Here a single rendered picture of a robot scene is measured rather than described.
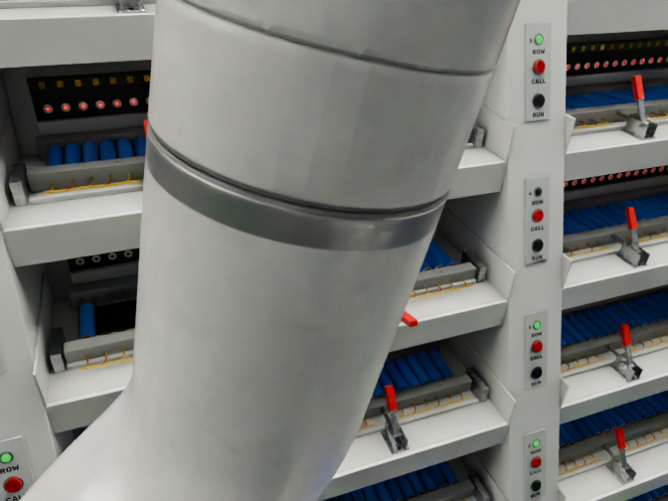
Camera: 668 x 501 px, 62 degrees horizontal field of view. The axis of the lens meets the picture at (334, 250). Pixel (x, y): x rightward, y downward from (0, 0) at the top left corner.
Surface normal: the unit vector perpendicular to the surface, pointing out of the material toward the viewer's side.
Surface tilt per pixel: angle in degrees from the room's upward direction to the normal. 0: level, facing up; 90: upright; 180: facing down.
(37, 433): 90
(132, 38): 110
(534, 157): 90
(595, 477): 20
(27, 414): 90
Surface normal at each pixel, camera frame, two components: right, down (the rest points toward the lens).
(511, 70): 0.34, 0.22
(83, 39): 0.35, 0.53
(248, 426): 0.03, 0.51
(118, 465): -0.52, -0.37
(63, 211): 0.04, -0.83
